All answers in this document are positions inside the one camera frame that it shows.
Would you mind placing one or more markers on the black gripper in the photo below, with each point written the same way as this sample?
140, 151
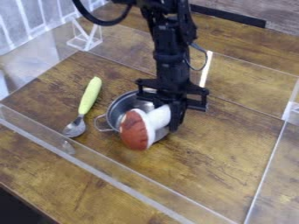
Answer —
172, 89

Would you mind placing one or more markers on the silver metal pot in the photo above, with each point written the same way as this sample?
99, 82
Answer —
123, 104

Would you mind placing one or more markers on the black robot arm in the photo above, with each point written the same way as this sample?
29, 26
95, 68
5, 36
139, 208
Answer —
173, 32

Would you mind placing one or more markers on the clear acrylic front barrier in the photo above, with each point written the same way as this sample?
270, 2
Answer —
156, 195

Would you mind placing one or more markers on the clear acrylic barrier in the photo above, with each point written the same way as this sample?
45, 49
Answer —
275, 204
156, 195

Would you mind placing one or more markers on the black strip on table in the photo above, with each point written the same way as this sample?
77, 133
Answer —
229, 16

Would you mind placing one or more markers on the clear acrylic right barrier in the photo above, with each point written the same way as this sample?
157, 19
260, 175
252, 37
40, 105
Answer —
275, 204

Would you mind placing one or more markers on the green handled metal spoon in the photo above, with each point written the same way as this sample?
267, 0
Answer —
76, 127

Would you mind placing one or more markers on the clear acrylic triangle bracket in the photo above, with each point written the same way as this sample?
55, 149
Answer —
84, 40

